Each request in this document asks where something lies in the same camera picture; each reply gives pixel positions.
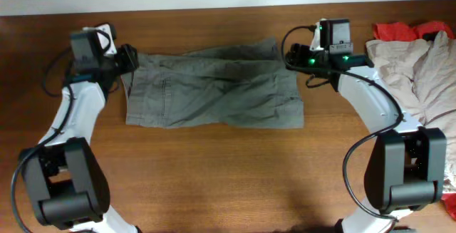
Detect grey cotton shorts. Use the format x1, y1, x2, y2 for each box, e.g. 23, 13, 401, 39
121, 38, 304, 129

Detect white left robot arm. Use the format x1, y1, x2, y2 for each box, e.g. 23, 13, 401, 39
10, 23, 140, 232

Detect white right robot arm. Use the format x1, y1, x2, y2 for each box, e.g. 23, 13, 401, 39
280, 19, 447, 233

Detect red cloth garment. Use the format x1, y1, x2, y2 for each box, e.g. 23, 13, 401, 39
373, 21, 455, 42

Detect beige cloth garment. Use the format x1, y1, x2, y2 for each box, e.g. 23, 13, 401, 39
366, 31, 455, 194

